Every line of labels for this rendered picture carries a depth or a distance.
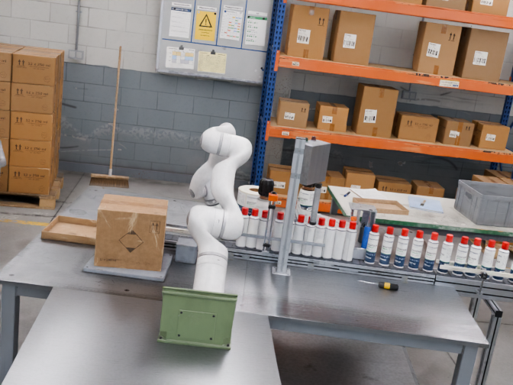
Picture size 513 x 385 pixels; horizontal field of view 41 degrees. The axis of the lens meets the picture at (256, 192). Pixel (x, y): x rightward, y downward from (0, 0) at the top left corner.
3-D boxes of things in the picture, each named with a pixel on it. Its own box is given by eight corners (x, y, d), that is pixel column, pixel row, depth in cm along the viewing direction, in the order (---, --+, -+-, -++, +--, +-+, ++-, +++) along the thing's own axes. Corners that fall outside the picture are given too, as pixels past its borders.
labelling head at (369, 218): (366, 251, 360) (374, 205, 353) (369, 260, 347) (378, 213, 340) (340, 248, 360) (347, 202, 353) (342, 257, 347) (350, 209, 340)
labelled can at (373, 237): (373, 261, 347) (380, 224, 342) (374, 265, 342) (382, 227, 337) (362, 260, 347) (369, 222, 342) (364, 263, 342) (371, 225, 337)
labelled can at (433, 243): (431, 269, 347) (439, 231, 342) (433, 273, 342) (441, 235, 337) (421, 268, 347) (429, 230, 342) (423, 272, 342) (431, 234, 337)
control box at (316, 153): (325, 181, 330) (331, 143, 325) (306, 186, 316) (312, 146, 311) (308, 176, 335) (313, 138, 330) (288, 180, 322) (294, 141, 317)
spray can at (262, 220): (266, 248, 346) (272, 210, 340) (263, 251, 341) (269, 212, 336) (257, 246, 347) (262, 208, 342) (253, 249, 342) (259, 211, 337)
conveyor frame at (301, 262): (430, 276, 352) (431, 267, 350) (434, 285, 341) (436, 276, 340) (114, 234, 351) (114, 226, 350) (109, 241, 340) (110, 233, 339)
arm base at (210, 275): (230, 318, 264) (233, 275, 274) (233, 298, 248) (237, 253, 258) (181, 312, 263) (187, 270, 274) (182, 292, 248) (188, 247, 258)
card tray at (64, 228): (114, 229, 358) (114, 222, 357) (101, 246, 333) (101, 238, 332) (57, 222, 358) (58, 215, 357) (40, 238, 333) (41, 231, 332)
